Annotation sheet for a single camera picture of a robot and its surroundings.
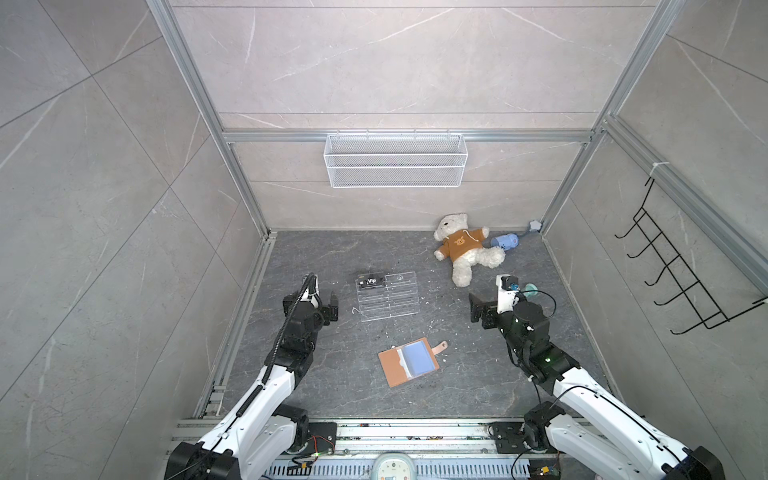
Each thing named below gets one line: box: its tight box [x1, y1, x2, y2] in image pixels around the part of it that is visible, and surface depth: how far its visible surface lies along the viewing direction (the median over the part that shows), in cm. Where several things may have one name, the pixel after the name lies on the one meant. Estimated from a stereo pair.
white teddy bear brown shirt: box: [434, 213, 506, 288], surface depth 107 cm
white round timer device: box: [371, 452, 416, 480], surface depth 69 cm
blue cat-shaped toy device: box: [491, 233, 520, 251], surface depth 113 cm
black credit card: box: [358, 274, 385, 287], surface depth 95 cm
